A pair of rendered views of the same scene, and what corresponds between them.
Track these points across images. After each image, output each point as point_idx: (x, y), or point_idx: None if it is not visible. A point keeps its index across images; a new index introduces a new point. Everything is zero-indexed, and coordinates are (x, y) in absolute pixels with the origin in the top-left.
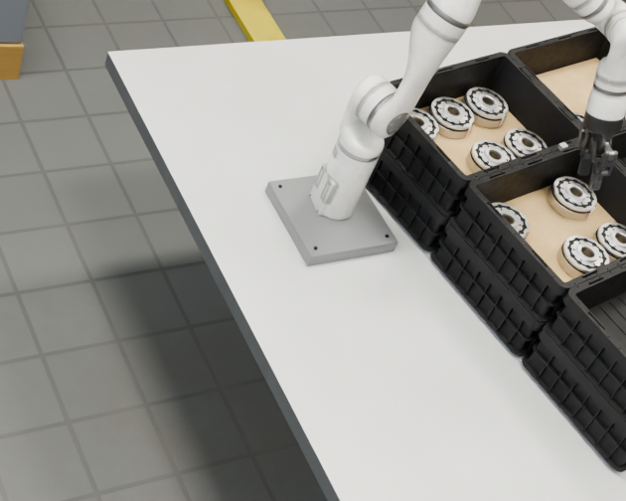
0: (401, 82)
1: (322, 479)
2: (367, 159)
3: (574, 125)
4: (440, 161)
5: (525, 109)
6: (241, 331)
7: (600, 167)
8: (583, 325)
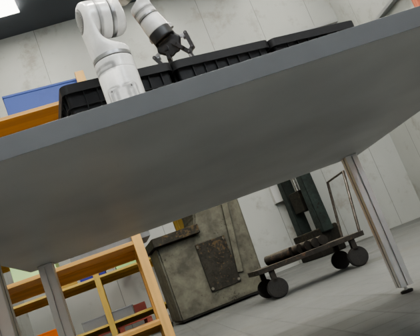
0: None
1: None
2: (131, 52)
3: None
4: (146, 70)
5: None
6: (265, 73)
7: (190, 41)
8: (293, 41)
